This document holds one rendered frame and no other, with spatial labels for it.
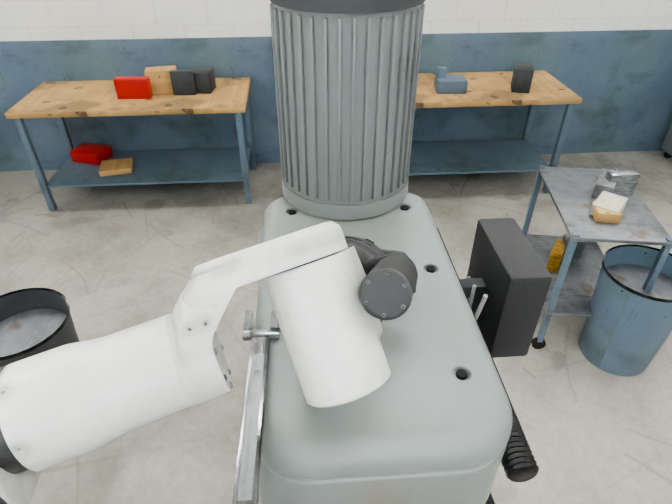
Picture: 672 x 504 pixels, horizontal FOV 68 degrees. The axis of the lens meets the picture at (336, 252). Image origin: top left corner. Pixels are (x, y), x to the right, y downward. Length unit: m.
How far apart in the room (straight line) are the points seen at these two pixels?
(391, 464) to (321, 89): 0.44
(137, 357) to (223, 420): 2.52
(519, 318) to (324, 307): 0.71
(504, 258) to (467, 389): 0.49
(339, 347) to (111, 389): 0.14
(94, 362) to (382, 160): 0.48
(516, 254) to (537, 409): 2.09
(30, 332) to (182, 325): 2.59
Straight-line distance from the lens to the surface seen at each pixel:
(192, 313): 0.33
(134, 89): 4.48
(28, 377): 0.37
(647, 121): 6.14
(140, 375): 0.34
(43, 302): 3.01
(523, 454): 0.60
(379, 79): 0.65
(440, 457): 0.49
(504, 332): 1.03
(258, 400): 0.49
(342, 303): 0.34
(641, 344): 3.20
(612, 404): 3.22
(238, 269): 0.33
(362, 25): 0.63
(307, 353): 0.34
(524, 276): 0.95
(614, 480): 2.93
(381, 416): 0.49
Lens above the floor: 2.29
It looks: 36 degrees down
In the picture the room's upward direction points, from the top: straight up
